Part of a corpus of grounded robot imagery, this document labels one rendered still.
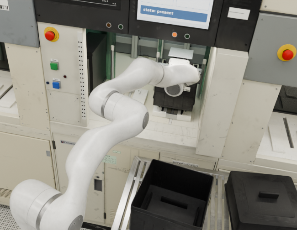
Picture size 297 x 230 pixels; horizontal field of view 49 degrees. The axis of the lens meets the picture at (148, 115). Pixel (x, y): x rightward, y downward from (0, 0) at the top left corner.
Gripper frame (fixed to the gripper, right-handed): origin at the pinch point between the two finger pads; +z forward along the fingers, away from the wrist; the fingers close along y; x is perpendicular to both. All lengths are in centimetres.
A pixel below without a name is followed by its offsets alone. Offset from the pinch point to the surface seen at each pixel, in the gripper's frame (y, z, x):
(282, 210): 52, -59, -33
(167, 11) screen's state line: -6.5, -30.0, 33.0
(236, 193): 34, -55, -33
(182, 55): 1.0, -3.3, 2.8
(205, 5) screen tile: 7.4, -30.1, 37.0
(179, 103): 3.3, -10.3, -21.3
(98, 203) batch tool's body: -36, -30, -90
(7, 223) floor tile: -96, -38, -119
